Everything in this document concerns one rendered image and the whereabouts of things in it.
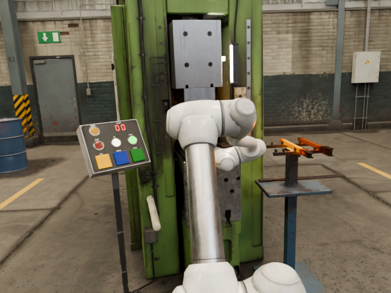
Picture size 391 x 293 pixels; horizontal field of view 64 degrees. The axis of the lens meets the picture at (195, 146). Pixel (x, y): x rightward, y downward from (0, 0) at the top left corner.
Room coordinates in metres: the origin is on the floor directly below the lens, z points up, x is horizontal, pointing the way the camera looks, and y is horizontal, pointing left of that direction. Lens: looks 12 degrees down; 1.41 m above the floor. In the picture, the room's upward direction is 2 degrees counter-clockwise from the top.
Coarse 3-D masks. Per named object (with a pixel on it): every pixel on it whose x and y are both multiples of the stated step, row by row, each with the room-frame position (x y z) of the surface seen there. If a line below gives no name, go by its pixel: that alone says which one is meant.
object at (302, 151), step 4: (280, 140) 2.10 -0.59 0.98; (284, 140) 2.05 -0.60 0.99; (288, 144) 1.95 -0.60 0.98; (292, 144) 1.91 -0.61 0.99; (292, 148) 1.88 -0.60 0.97; (300, 148) 1.79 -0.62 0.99; (300, 152) 1.74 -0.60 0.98; (304, 152) 1.72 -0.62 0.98; (308, 152) 1.66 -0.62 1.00; (312, 152) 1.66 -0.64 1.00; (308, 156) 1.66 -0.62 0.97
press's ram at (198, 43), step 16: (176, 32) 1.94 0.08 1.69; (192, 32) 1.96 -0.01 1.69; (208, 32) 1.99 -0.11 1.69; (176, 48) 1.94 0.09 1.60; (192, 48) 1.96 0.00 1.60; (208, 48) 1.98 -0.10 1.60; (176, 64) 1.94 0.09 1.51; (192, 64) 1.96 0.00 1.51; (208, 64) 1.98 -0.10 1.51; (176, 80) 1.94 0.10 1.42; (192, 80) 1.96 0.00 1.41; (208, 80) 1.98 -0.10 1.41
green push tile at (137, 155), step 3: (132, 150) 1.72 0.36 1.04; (135, 150) 1.73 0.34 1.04; (138, 150) 1.74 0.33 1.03; (141, 150) 1.75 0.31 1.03; (132, 153) 1.71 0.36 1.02; (135, 153) 1.72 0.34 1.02; (138, 153) 1.73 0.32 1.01; (141, 153) 1.74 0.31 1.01; (132, 156) 1.70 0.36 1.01; (135, 156) 1.71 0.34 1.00; (138, 156) 1.72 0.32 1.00; (141, 156) 1.73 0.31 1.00; (132, 159) 1.70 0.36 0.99; (135, 159) 1.70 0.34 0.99; (138, 159) 1.71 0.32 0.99; (141, 159) 1.72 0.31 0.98; (144, 159) 1.72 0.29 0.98
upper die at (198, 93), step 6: (174, 90) 2.32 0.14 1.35; (180, 90) 2.06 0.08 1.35; (186, 90) 1.95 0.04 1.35; (192, 90) 1.96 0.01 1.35; (198, 90) 1.97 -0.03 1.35; (204, 90) 1.97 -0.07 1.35; (210, 90) 1.98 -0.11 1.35; (174, 96) 2.33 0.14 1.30; (180, 96) 2.07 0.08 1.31; (186, 96) 1.95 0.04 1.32; (192, 96) 1.96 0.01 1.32; (198, 96) 1.97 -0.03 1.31; (204, 96) 1.97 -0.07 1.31; (210, 96) 1.98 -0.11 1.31; (180, 102) 2.08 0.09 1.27
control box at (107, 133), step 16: (80, 128) 1.64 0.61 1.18; (112, 128) 1.74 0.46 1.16; (128, 128) 1.79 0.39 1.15; (80, 144) 1.66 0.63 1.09; (112, 144) 1.68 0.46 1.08; (128, 144) 1.73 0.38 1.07; (144, 144) 1.79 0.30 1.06; (112, 160) 1.63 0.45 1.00; (144, 160) 1.73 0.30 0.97; (96, 176) 1.60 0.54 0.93
